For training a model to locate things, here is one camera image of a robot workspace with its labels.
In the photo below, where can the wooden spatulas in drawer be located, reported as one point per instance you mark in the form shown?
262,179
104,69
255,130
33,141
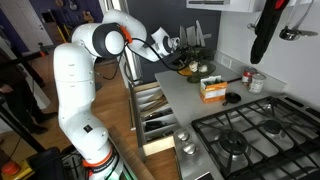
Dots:
156,101

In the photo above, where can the white label tin can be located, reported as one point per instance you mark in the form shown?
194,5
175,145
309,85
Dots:
257,82

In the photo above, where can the red label tin can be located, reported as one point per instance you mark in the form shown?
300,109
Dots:
248,72

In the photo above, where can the stainless gas stove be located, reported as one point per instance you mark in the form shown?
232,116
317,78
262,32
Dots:
267,139

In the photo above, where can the orange white carton box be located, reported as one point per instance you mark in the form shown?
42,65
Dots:
213,89

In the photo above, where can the white wall outlet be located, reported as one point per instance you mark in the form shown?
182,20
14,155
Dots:
226,62

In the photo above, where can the person in dark clothes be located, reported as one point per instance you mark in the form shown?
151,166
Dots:
19,97

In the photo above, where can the small black skillet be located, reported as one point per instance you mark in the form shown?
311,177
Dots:
231,98

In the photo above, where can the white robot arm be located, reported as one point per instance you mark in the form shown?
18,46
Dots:
75,82

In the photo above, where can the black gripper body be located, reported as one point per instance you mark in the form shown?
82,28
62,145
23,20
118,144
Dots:
176,59

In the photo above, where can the black oven mitt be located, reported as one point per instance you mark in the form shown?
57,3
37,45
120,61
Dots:
265,28

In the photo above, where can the hanging metal ladle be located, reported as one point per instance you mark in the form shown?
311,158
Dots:
292,33

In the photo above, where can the knives on magnetic strip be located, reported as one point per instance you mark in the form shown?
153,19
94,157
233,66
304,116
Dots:
193,36

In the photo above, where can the red emergency stop button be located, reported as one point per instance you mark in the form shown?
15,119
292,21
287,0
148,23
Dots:
11,168

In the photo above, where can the open wooden drawer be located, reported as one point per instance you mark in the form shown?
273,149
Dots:
154,132

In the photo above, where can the white upper cabinet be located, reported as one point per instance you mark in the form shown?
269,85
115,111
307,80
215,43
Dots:
227,5

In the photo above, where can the green glass tiered stand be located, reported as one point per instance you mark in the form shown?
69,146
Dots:
198,60

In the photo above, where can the yellow wooden spatula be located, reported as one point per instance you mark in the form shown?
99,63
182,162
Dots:
185,72

